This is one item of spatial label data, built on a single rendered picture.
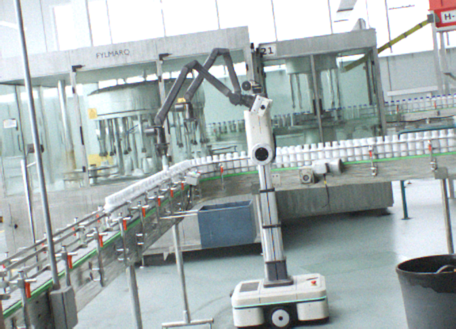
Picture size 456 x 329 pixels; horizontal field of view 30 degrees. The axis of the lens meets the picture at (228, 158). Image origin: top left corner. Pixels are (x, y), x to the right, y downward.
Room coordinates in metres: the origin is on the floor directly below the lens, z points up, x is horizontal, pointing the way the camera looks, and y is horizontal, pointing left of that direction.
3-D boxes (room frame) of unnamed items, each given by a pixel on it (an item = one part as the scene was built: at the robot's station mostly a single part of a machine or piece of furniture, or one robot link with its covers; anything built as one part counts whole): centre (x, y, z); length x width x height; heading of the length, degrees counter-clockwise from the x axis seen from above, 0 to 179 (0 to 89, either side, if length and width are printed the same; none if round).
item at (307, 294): (5.93, -0.23, 0.24); 0.68 x 0.53 x 0.41; 84
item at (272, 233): (5.93, -0.24, 0.49); 0.13 x 0.13 x 0.40; 84
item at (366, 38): (11.24, -1.25, 1.15); 1.63 x 1.62 x 2.30; 174
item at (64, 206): (10.08, 0.90, 1.18); 2.88 x 2.73 x 2.35; 84
